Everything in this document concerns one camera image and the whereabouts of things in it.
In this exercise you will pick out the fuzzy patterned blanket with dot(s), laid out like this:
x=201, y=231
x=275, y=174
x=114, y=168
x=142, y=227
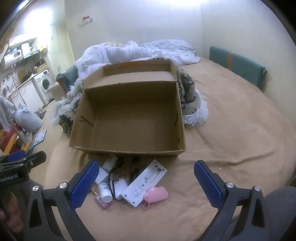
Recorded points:
x=193, y=104

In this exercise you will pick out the white remote control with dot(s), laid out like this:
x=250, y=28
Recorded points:
x=143, y=183

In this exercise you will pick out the yellow wooden rack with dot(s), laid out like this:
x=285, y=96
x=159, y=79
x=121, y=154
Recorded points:
x=11, y=141

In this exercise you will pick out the teal cushion with orange stripe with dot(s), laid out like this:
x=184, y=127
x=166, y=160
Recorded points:
x=240, y=64

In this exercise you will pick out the white water heater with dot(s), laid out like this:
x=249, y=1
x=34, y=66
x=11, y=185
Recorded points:
x=10, y=59

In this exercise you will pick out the grey stuffed bag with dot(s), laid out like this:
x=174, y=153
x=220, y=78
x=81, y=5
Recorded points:
x=27, y=119

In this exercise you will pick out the person's grey pants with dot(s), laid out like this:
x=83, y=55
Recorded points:
x=281, y=208

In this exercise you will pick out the teal chair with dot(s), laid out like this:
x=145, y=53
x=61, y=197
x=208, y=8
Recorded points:
x=69, y=77

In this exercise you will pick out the cardboard box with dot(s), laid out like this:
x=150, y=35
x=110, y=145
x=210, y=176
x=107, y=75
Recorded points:
x=129, y=115
x=41, y=67

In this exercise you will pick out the wall hook with red item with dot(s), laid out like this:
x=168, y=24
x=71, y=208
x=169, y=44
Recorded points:
x=87, y=19

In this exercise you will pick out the white duvet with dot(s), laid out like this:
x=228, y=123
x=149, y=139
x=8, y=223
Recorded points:
x=143, y=52

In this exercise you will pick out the cardboard box on counter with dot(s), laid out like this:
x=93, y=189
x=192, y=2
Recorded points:
x=41, y=67

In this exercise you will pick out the small pink perfume bottle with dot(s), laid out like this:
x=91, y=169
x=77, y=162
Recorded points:
x=101, y=202

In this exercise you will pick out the beige bed sheet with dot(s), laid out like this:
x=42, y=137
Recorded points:
x=231, y=129

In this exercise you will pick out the white washing machine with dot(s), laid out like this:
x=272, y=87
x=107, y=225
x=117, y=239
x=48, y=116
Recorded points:
x=44, y=84

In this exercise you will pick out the white rounded bottle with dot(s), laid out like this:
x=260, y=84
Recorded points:
x=120, y=188

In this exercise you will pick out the pink cloud-shaped case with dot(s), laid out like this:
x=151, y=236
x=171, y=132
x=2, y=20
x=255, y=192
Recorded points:
x=156, y=195

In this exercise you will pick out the brown patterned hair clip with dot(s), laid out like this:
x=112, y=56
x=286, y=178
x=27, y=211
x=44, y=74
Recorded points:
x=121, y=173

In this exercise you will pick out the white squeeze tube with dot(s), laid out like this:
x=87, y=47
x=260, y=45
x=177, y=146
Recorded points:
x=104, y=172

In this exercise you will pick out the small beige side table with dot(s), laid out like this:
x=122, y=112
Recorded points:
x=56, y=91

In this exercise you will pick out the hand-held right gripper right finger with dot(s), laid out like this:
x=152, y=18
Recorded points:
x=209, y=183

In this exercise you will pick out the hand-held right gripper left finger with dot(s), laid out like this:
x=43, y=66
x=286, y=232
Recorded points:
x=82, y=185

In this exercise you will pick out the white pill bottle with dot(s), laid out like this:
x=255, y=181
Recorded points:
x=105, y=192

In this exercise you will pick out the white kitchen cabinet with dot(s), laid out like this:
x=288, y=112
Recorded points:
x=27, y=96

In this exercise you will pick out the person's left hand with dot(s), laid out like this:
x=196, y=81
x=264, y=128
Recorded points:
x=10, y=210

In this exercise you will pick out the white hanging cloth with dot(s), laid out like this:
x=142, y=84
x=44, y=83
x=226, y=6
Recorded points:
x=5, y=111

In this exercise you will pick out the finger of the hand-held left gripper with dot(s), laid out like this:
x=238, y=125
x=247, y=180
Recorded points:
x=34, y=159
x=14, y=155

